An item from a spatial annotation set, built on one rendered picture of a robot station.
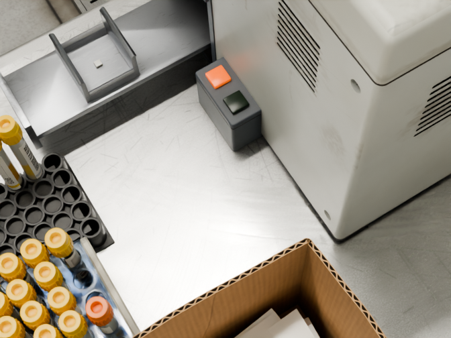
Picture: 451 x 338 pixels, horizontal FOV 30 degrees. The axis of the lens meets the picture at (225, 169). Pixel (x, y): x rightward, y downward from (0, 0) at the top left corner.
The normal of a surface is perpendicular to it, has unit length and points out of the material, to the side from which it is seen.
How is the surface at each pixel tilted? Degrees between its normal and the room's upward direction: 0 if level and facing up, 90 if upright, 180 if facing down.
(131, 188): 0
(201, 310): 84
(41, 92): 0
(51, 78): 0
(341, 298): 89
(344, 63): 90
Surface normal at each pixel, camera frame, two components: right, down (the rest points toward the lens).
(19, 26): -0.04, -0.40
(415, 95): 0.52, 0.77
